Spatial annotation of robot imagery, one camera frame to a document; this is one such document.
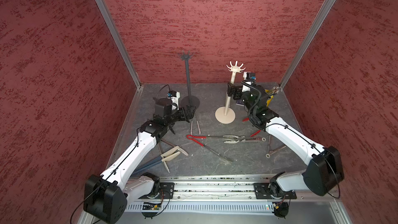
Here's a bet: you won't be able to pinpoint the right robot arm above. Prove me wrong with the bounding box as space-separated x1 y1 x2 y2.
227 79 345 199

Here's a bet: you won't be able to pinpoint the purple book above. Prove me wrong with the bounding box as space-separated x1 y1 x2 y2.
236 99 245 106

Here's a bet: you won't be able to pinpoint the cream blue handled tongs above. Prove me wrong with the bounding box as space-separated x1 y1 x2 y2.
132 146 189 175

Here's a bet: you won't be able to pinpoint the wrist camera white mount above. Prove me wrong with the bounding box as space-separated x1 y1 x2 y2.
242 72 256 92
167 90 180 111

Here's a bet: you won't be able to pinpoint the pink handled tweezers tongs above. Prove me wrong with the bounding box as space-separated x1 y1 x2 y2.
190 117 202 135

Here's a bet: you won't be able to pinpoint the scalloped steel serving tongs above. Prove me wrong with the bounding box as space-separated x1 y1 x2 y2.
222 135 266 144

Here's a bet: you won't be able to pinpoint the red looped long steel tongs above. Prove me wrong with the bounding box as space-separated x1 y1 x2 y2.
186 135 234 162

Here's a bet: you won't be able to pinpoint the aluminium corner post right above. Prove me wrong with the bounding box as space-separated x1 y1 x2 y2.
279 0 336 90

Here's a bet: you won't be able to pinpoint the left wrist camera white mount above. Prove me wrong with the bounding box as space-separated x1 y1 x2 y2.
167 90 180 111

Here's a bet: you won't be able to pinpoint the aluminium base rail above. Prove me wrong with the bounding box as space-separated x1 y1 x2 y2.
116 175 343 218

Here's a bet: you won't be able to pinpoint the yellow metal pencil bucket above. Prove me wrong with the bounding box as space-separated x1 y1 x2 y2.
265 86 280 107

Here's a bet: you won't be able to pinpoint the small red silicone tongs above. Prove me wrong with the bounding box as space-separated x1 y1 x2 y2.
241 118 261 137

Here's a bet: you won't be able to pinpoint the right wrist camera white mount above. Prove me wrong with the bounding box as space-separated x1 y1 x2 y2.
242 72 256 92

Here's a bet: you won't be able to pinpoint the dark grey utensil rack stand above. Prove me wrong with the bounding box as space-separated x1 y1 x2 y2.
180 51 200 108

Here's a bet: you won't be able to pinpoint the cream utensil rack stand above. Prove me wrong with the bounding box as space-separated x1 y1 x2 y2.
215 61 245 124

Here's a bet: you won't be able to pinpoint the aluminium corner post left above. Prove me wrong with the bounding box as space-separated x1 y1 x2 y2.
95 0 142 90

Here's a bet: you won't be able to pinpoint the long red handled steel tongs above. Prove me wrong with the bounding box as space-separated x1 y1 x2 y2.
153 90 186 120

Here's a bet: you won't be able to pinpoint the aluminium corner post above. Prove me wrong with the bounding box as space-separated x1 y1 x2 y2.
279 0 336 90
95 0 142 90

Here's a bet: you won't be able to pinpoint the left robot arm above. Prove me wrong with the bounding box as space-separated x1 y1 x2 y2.
83 98 197 224

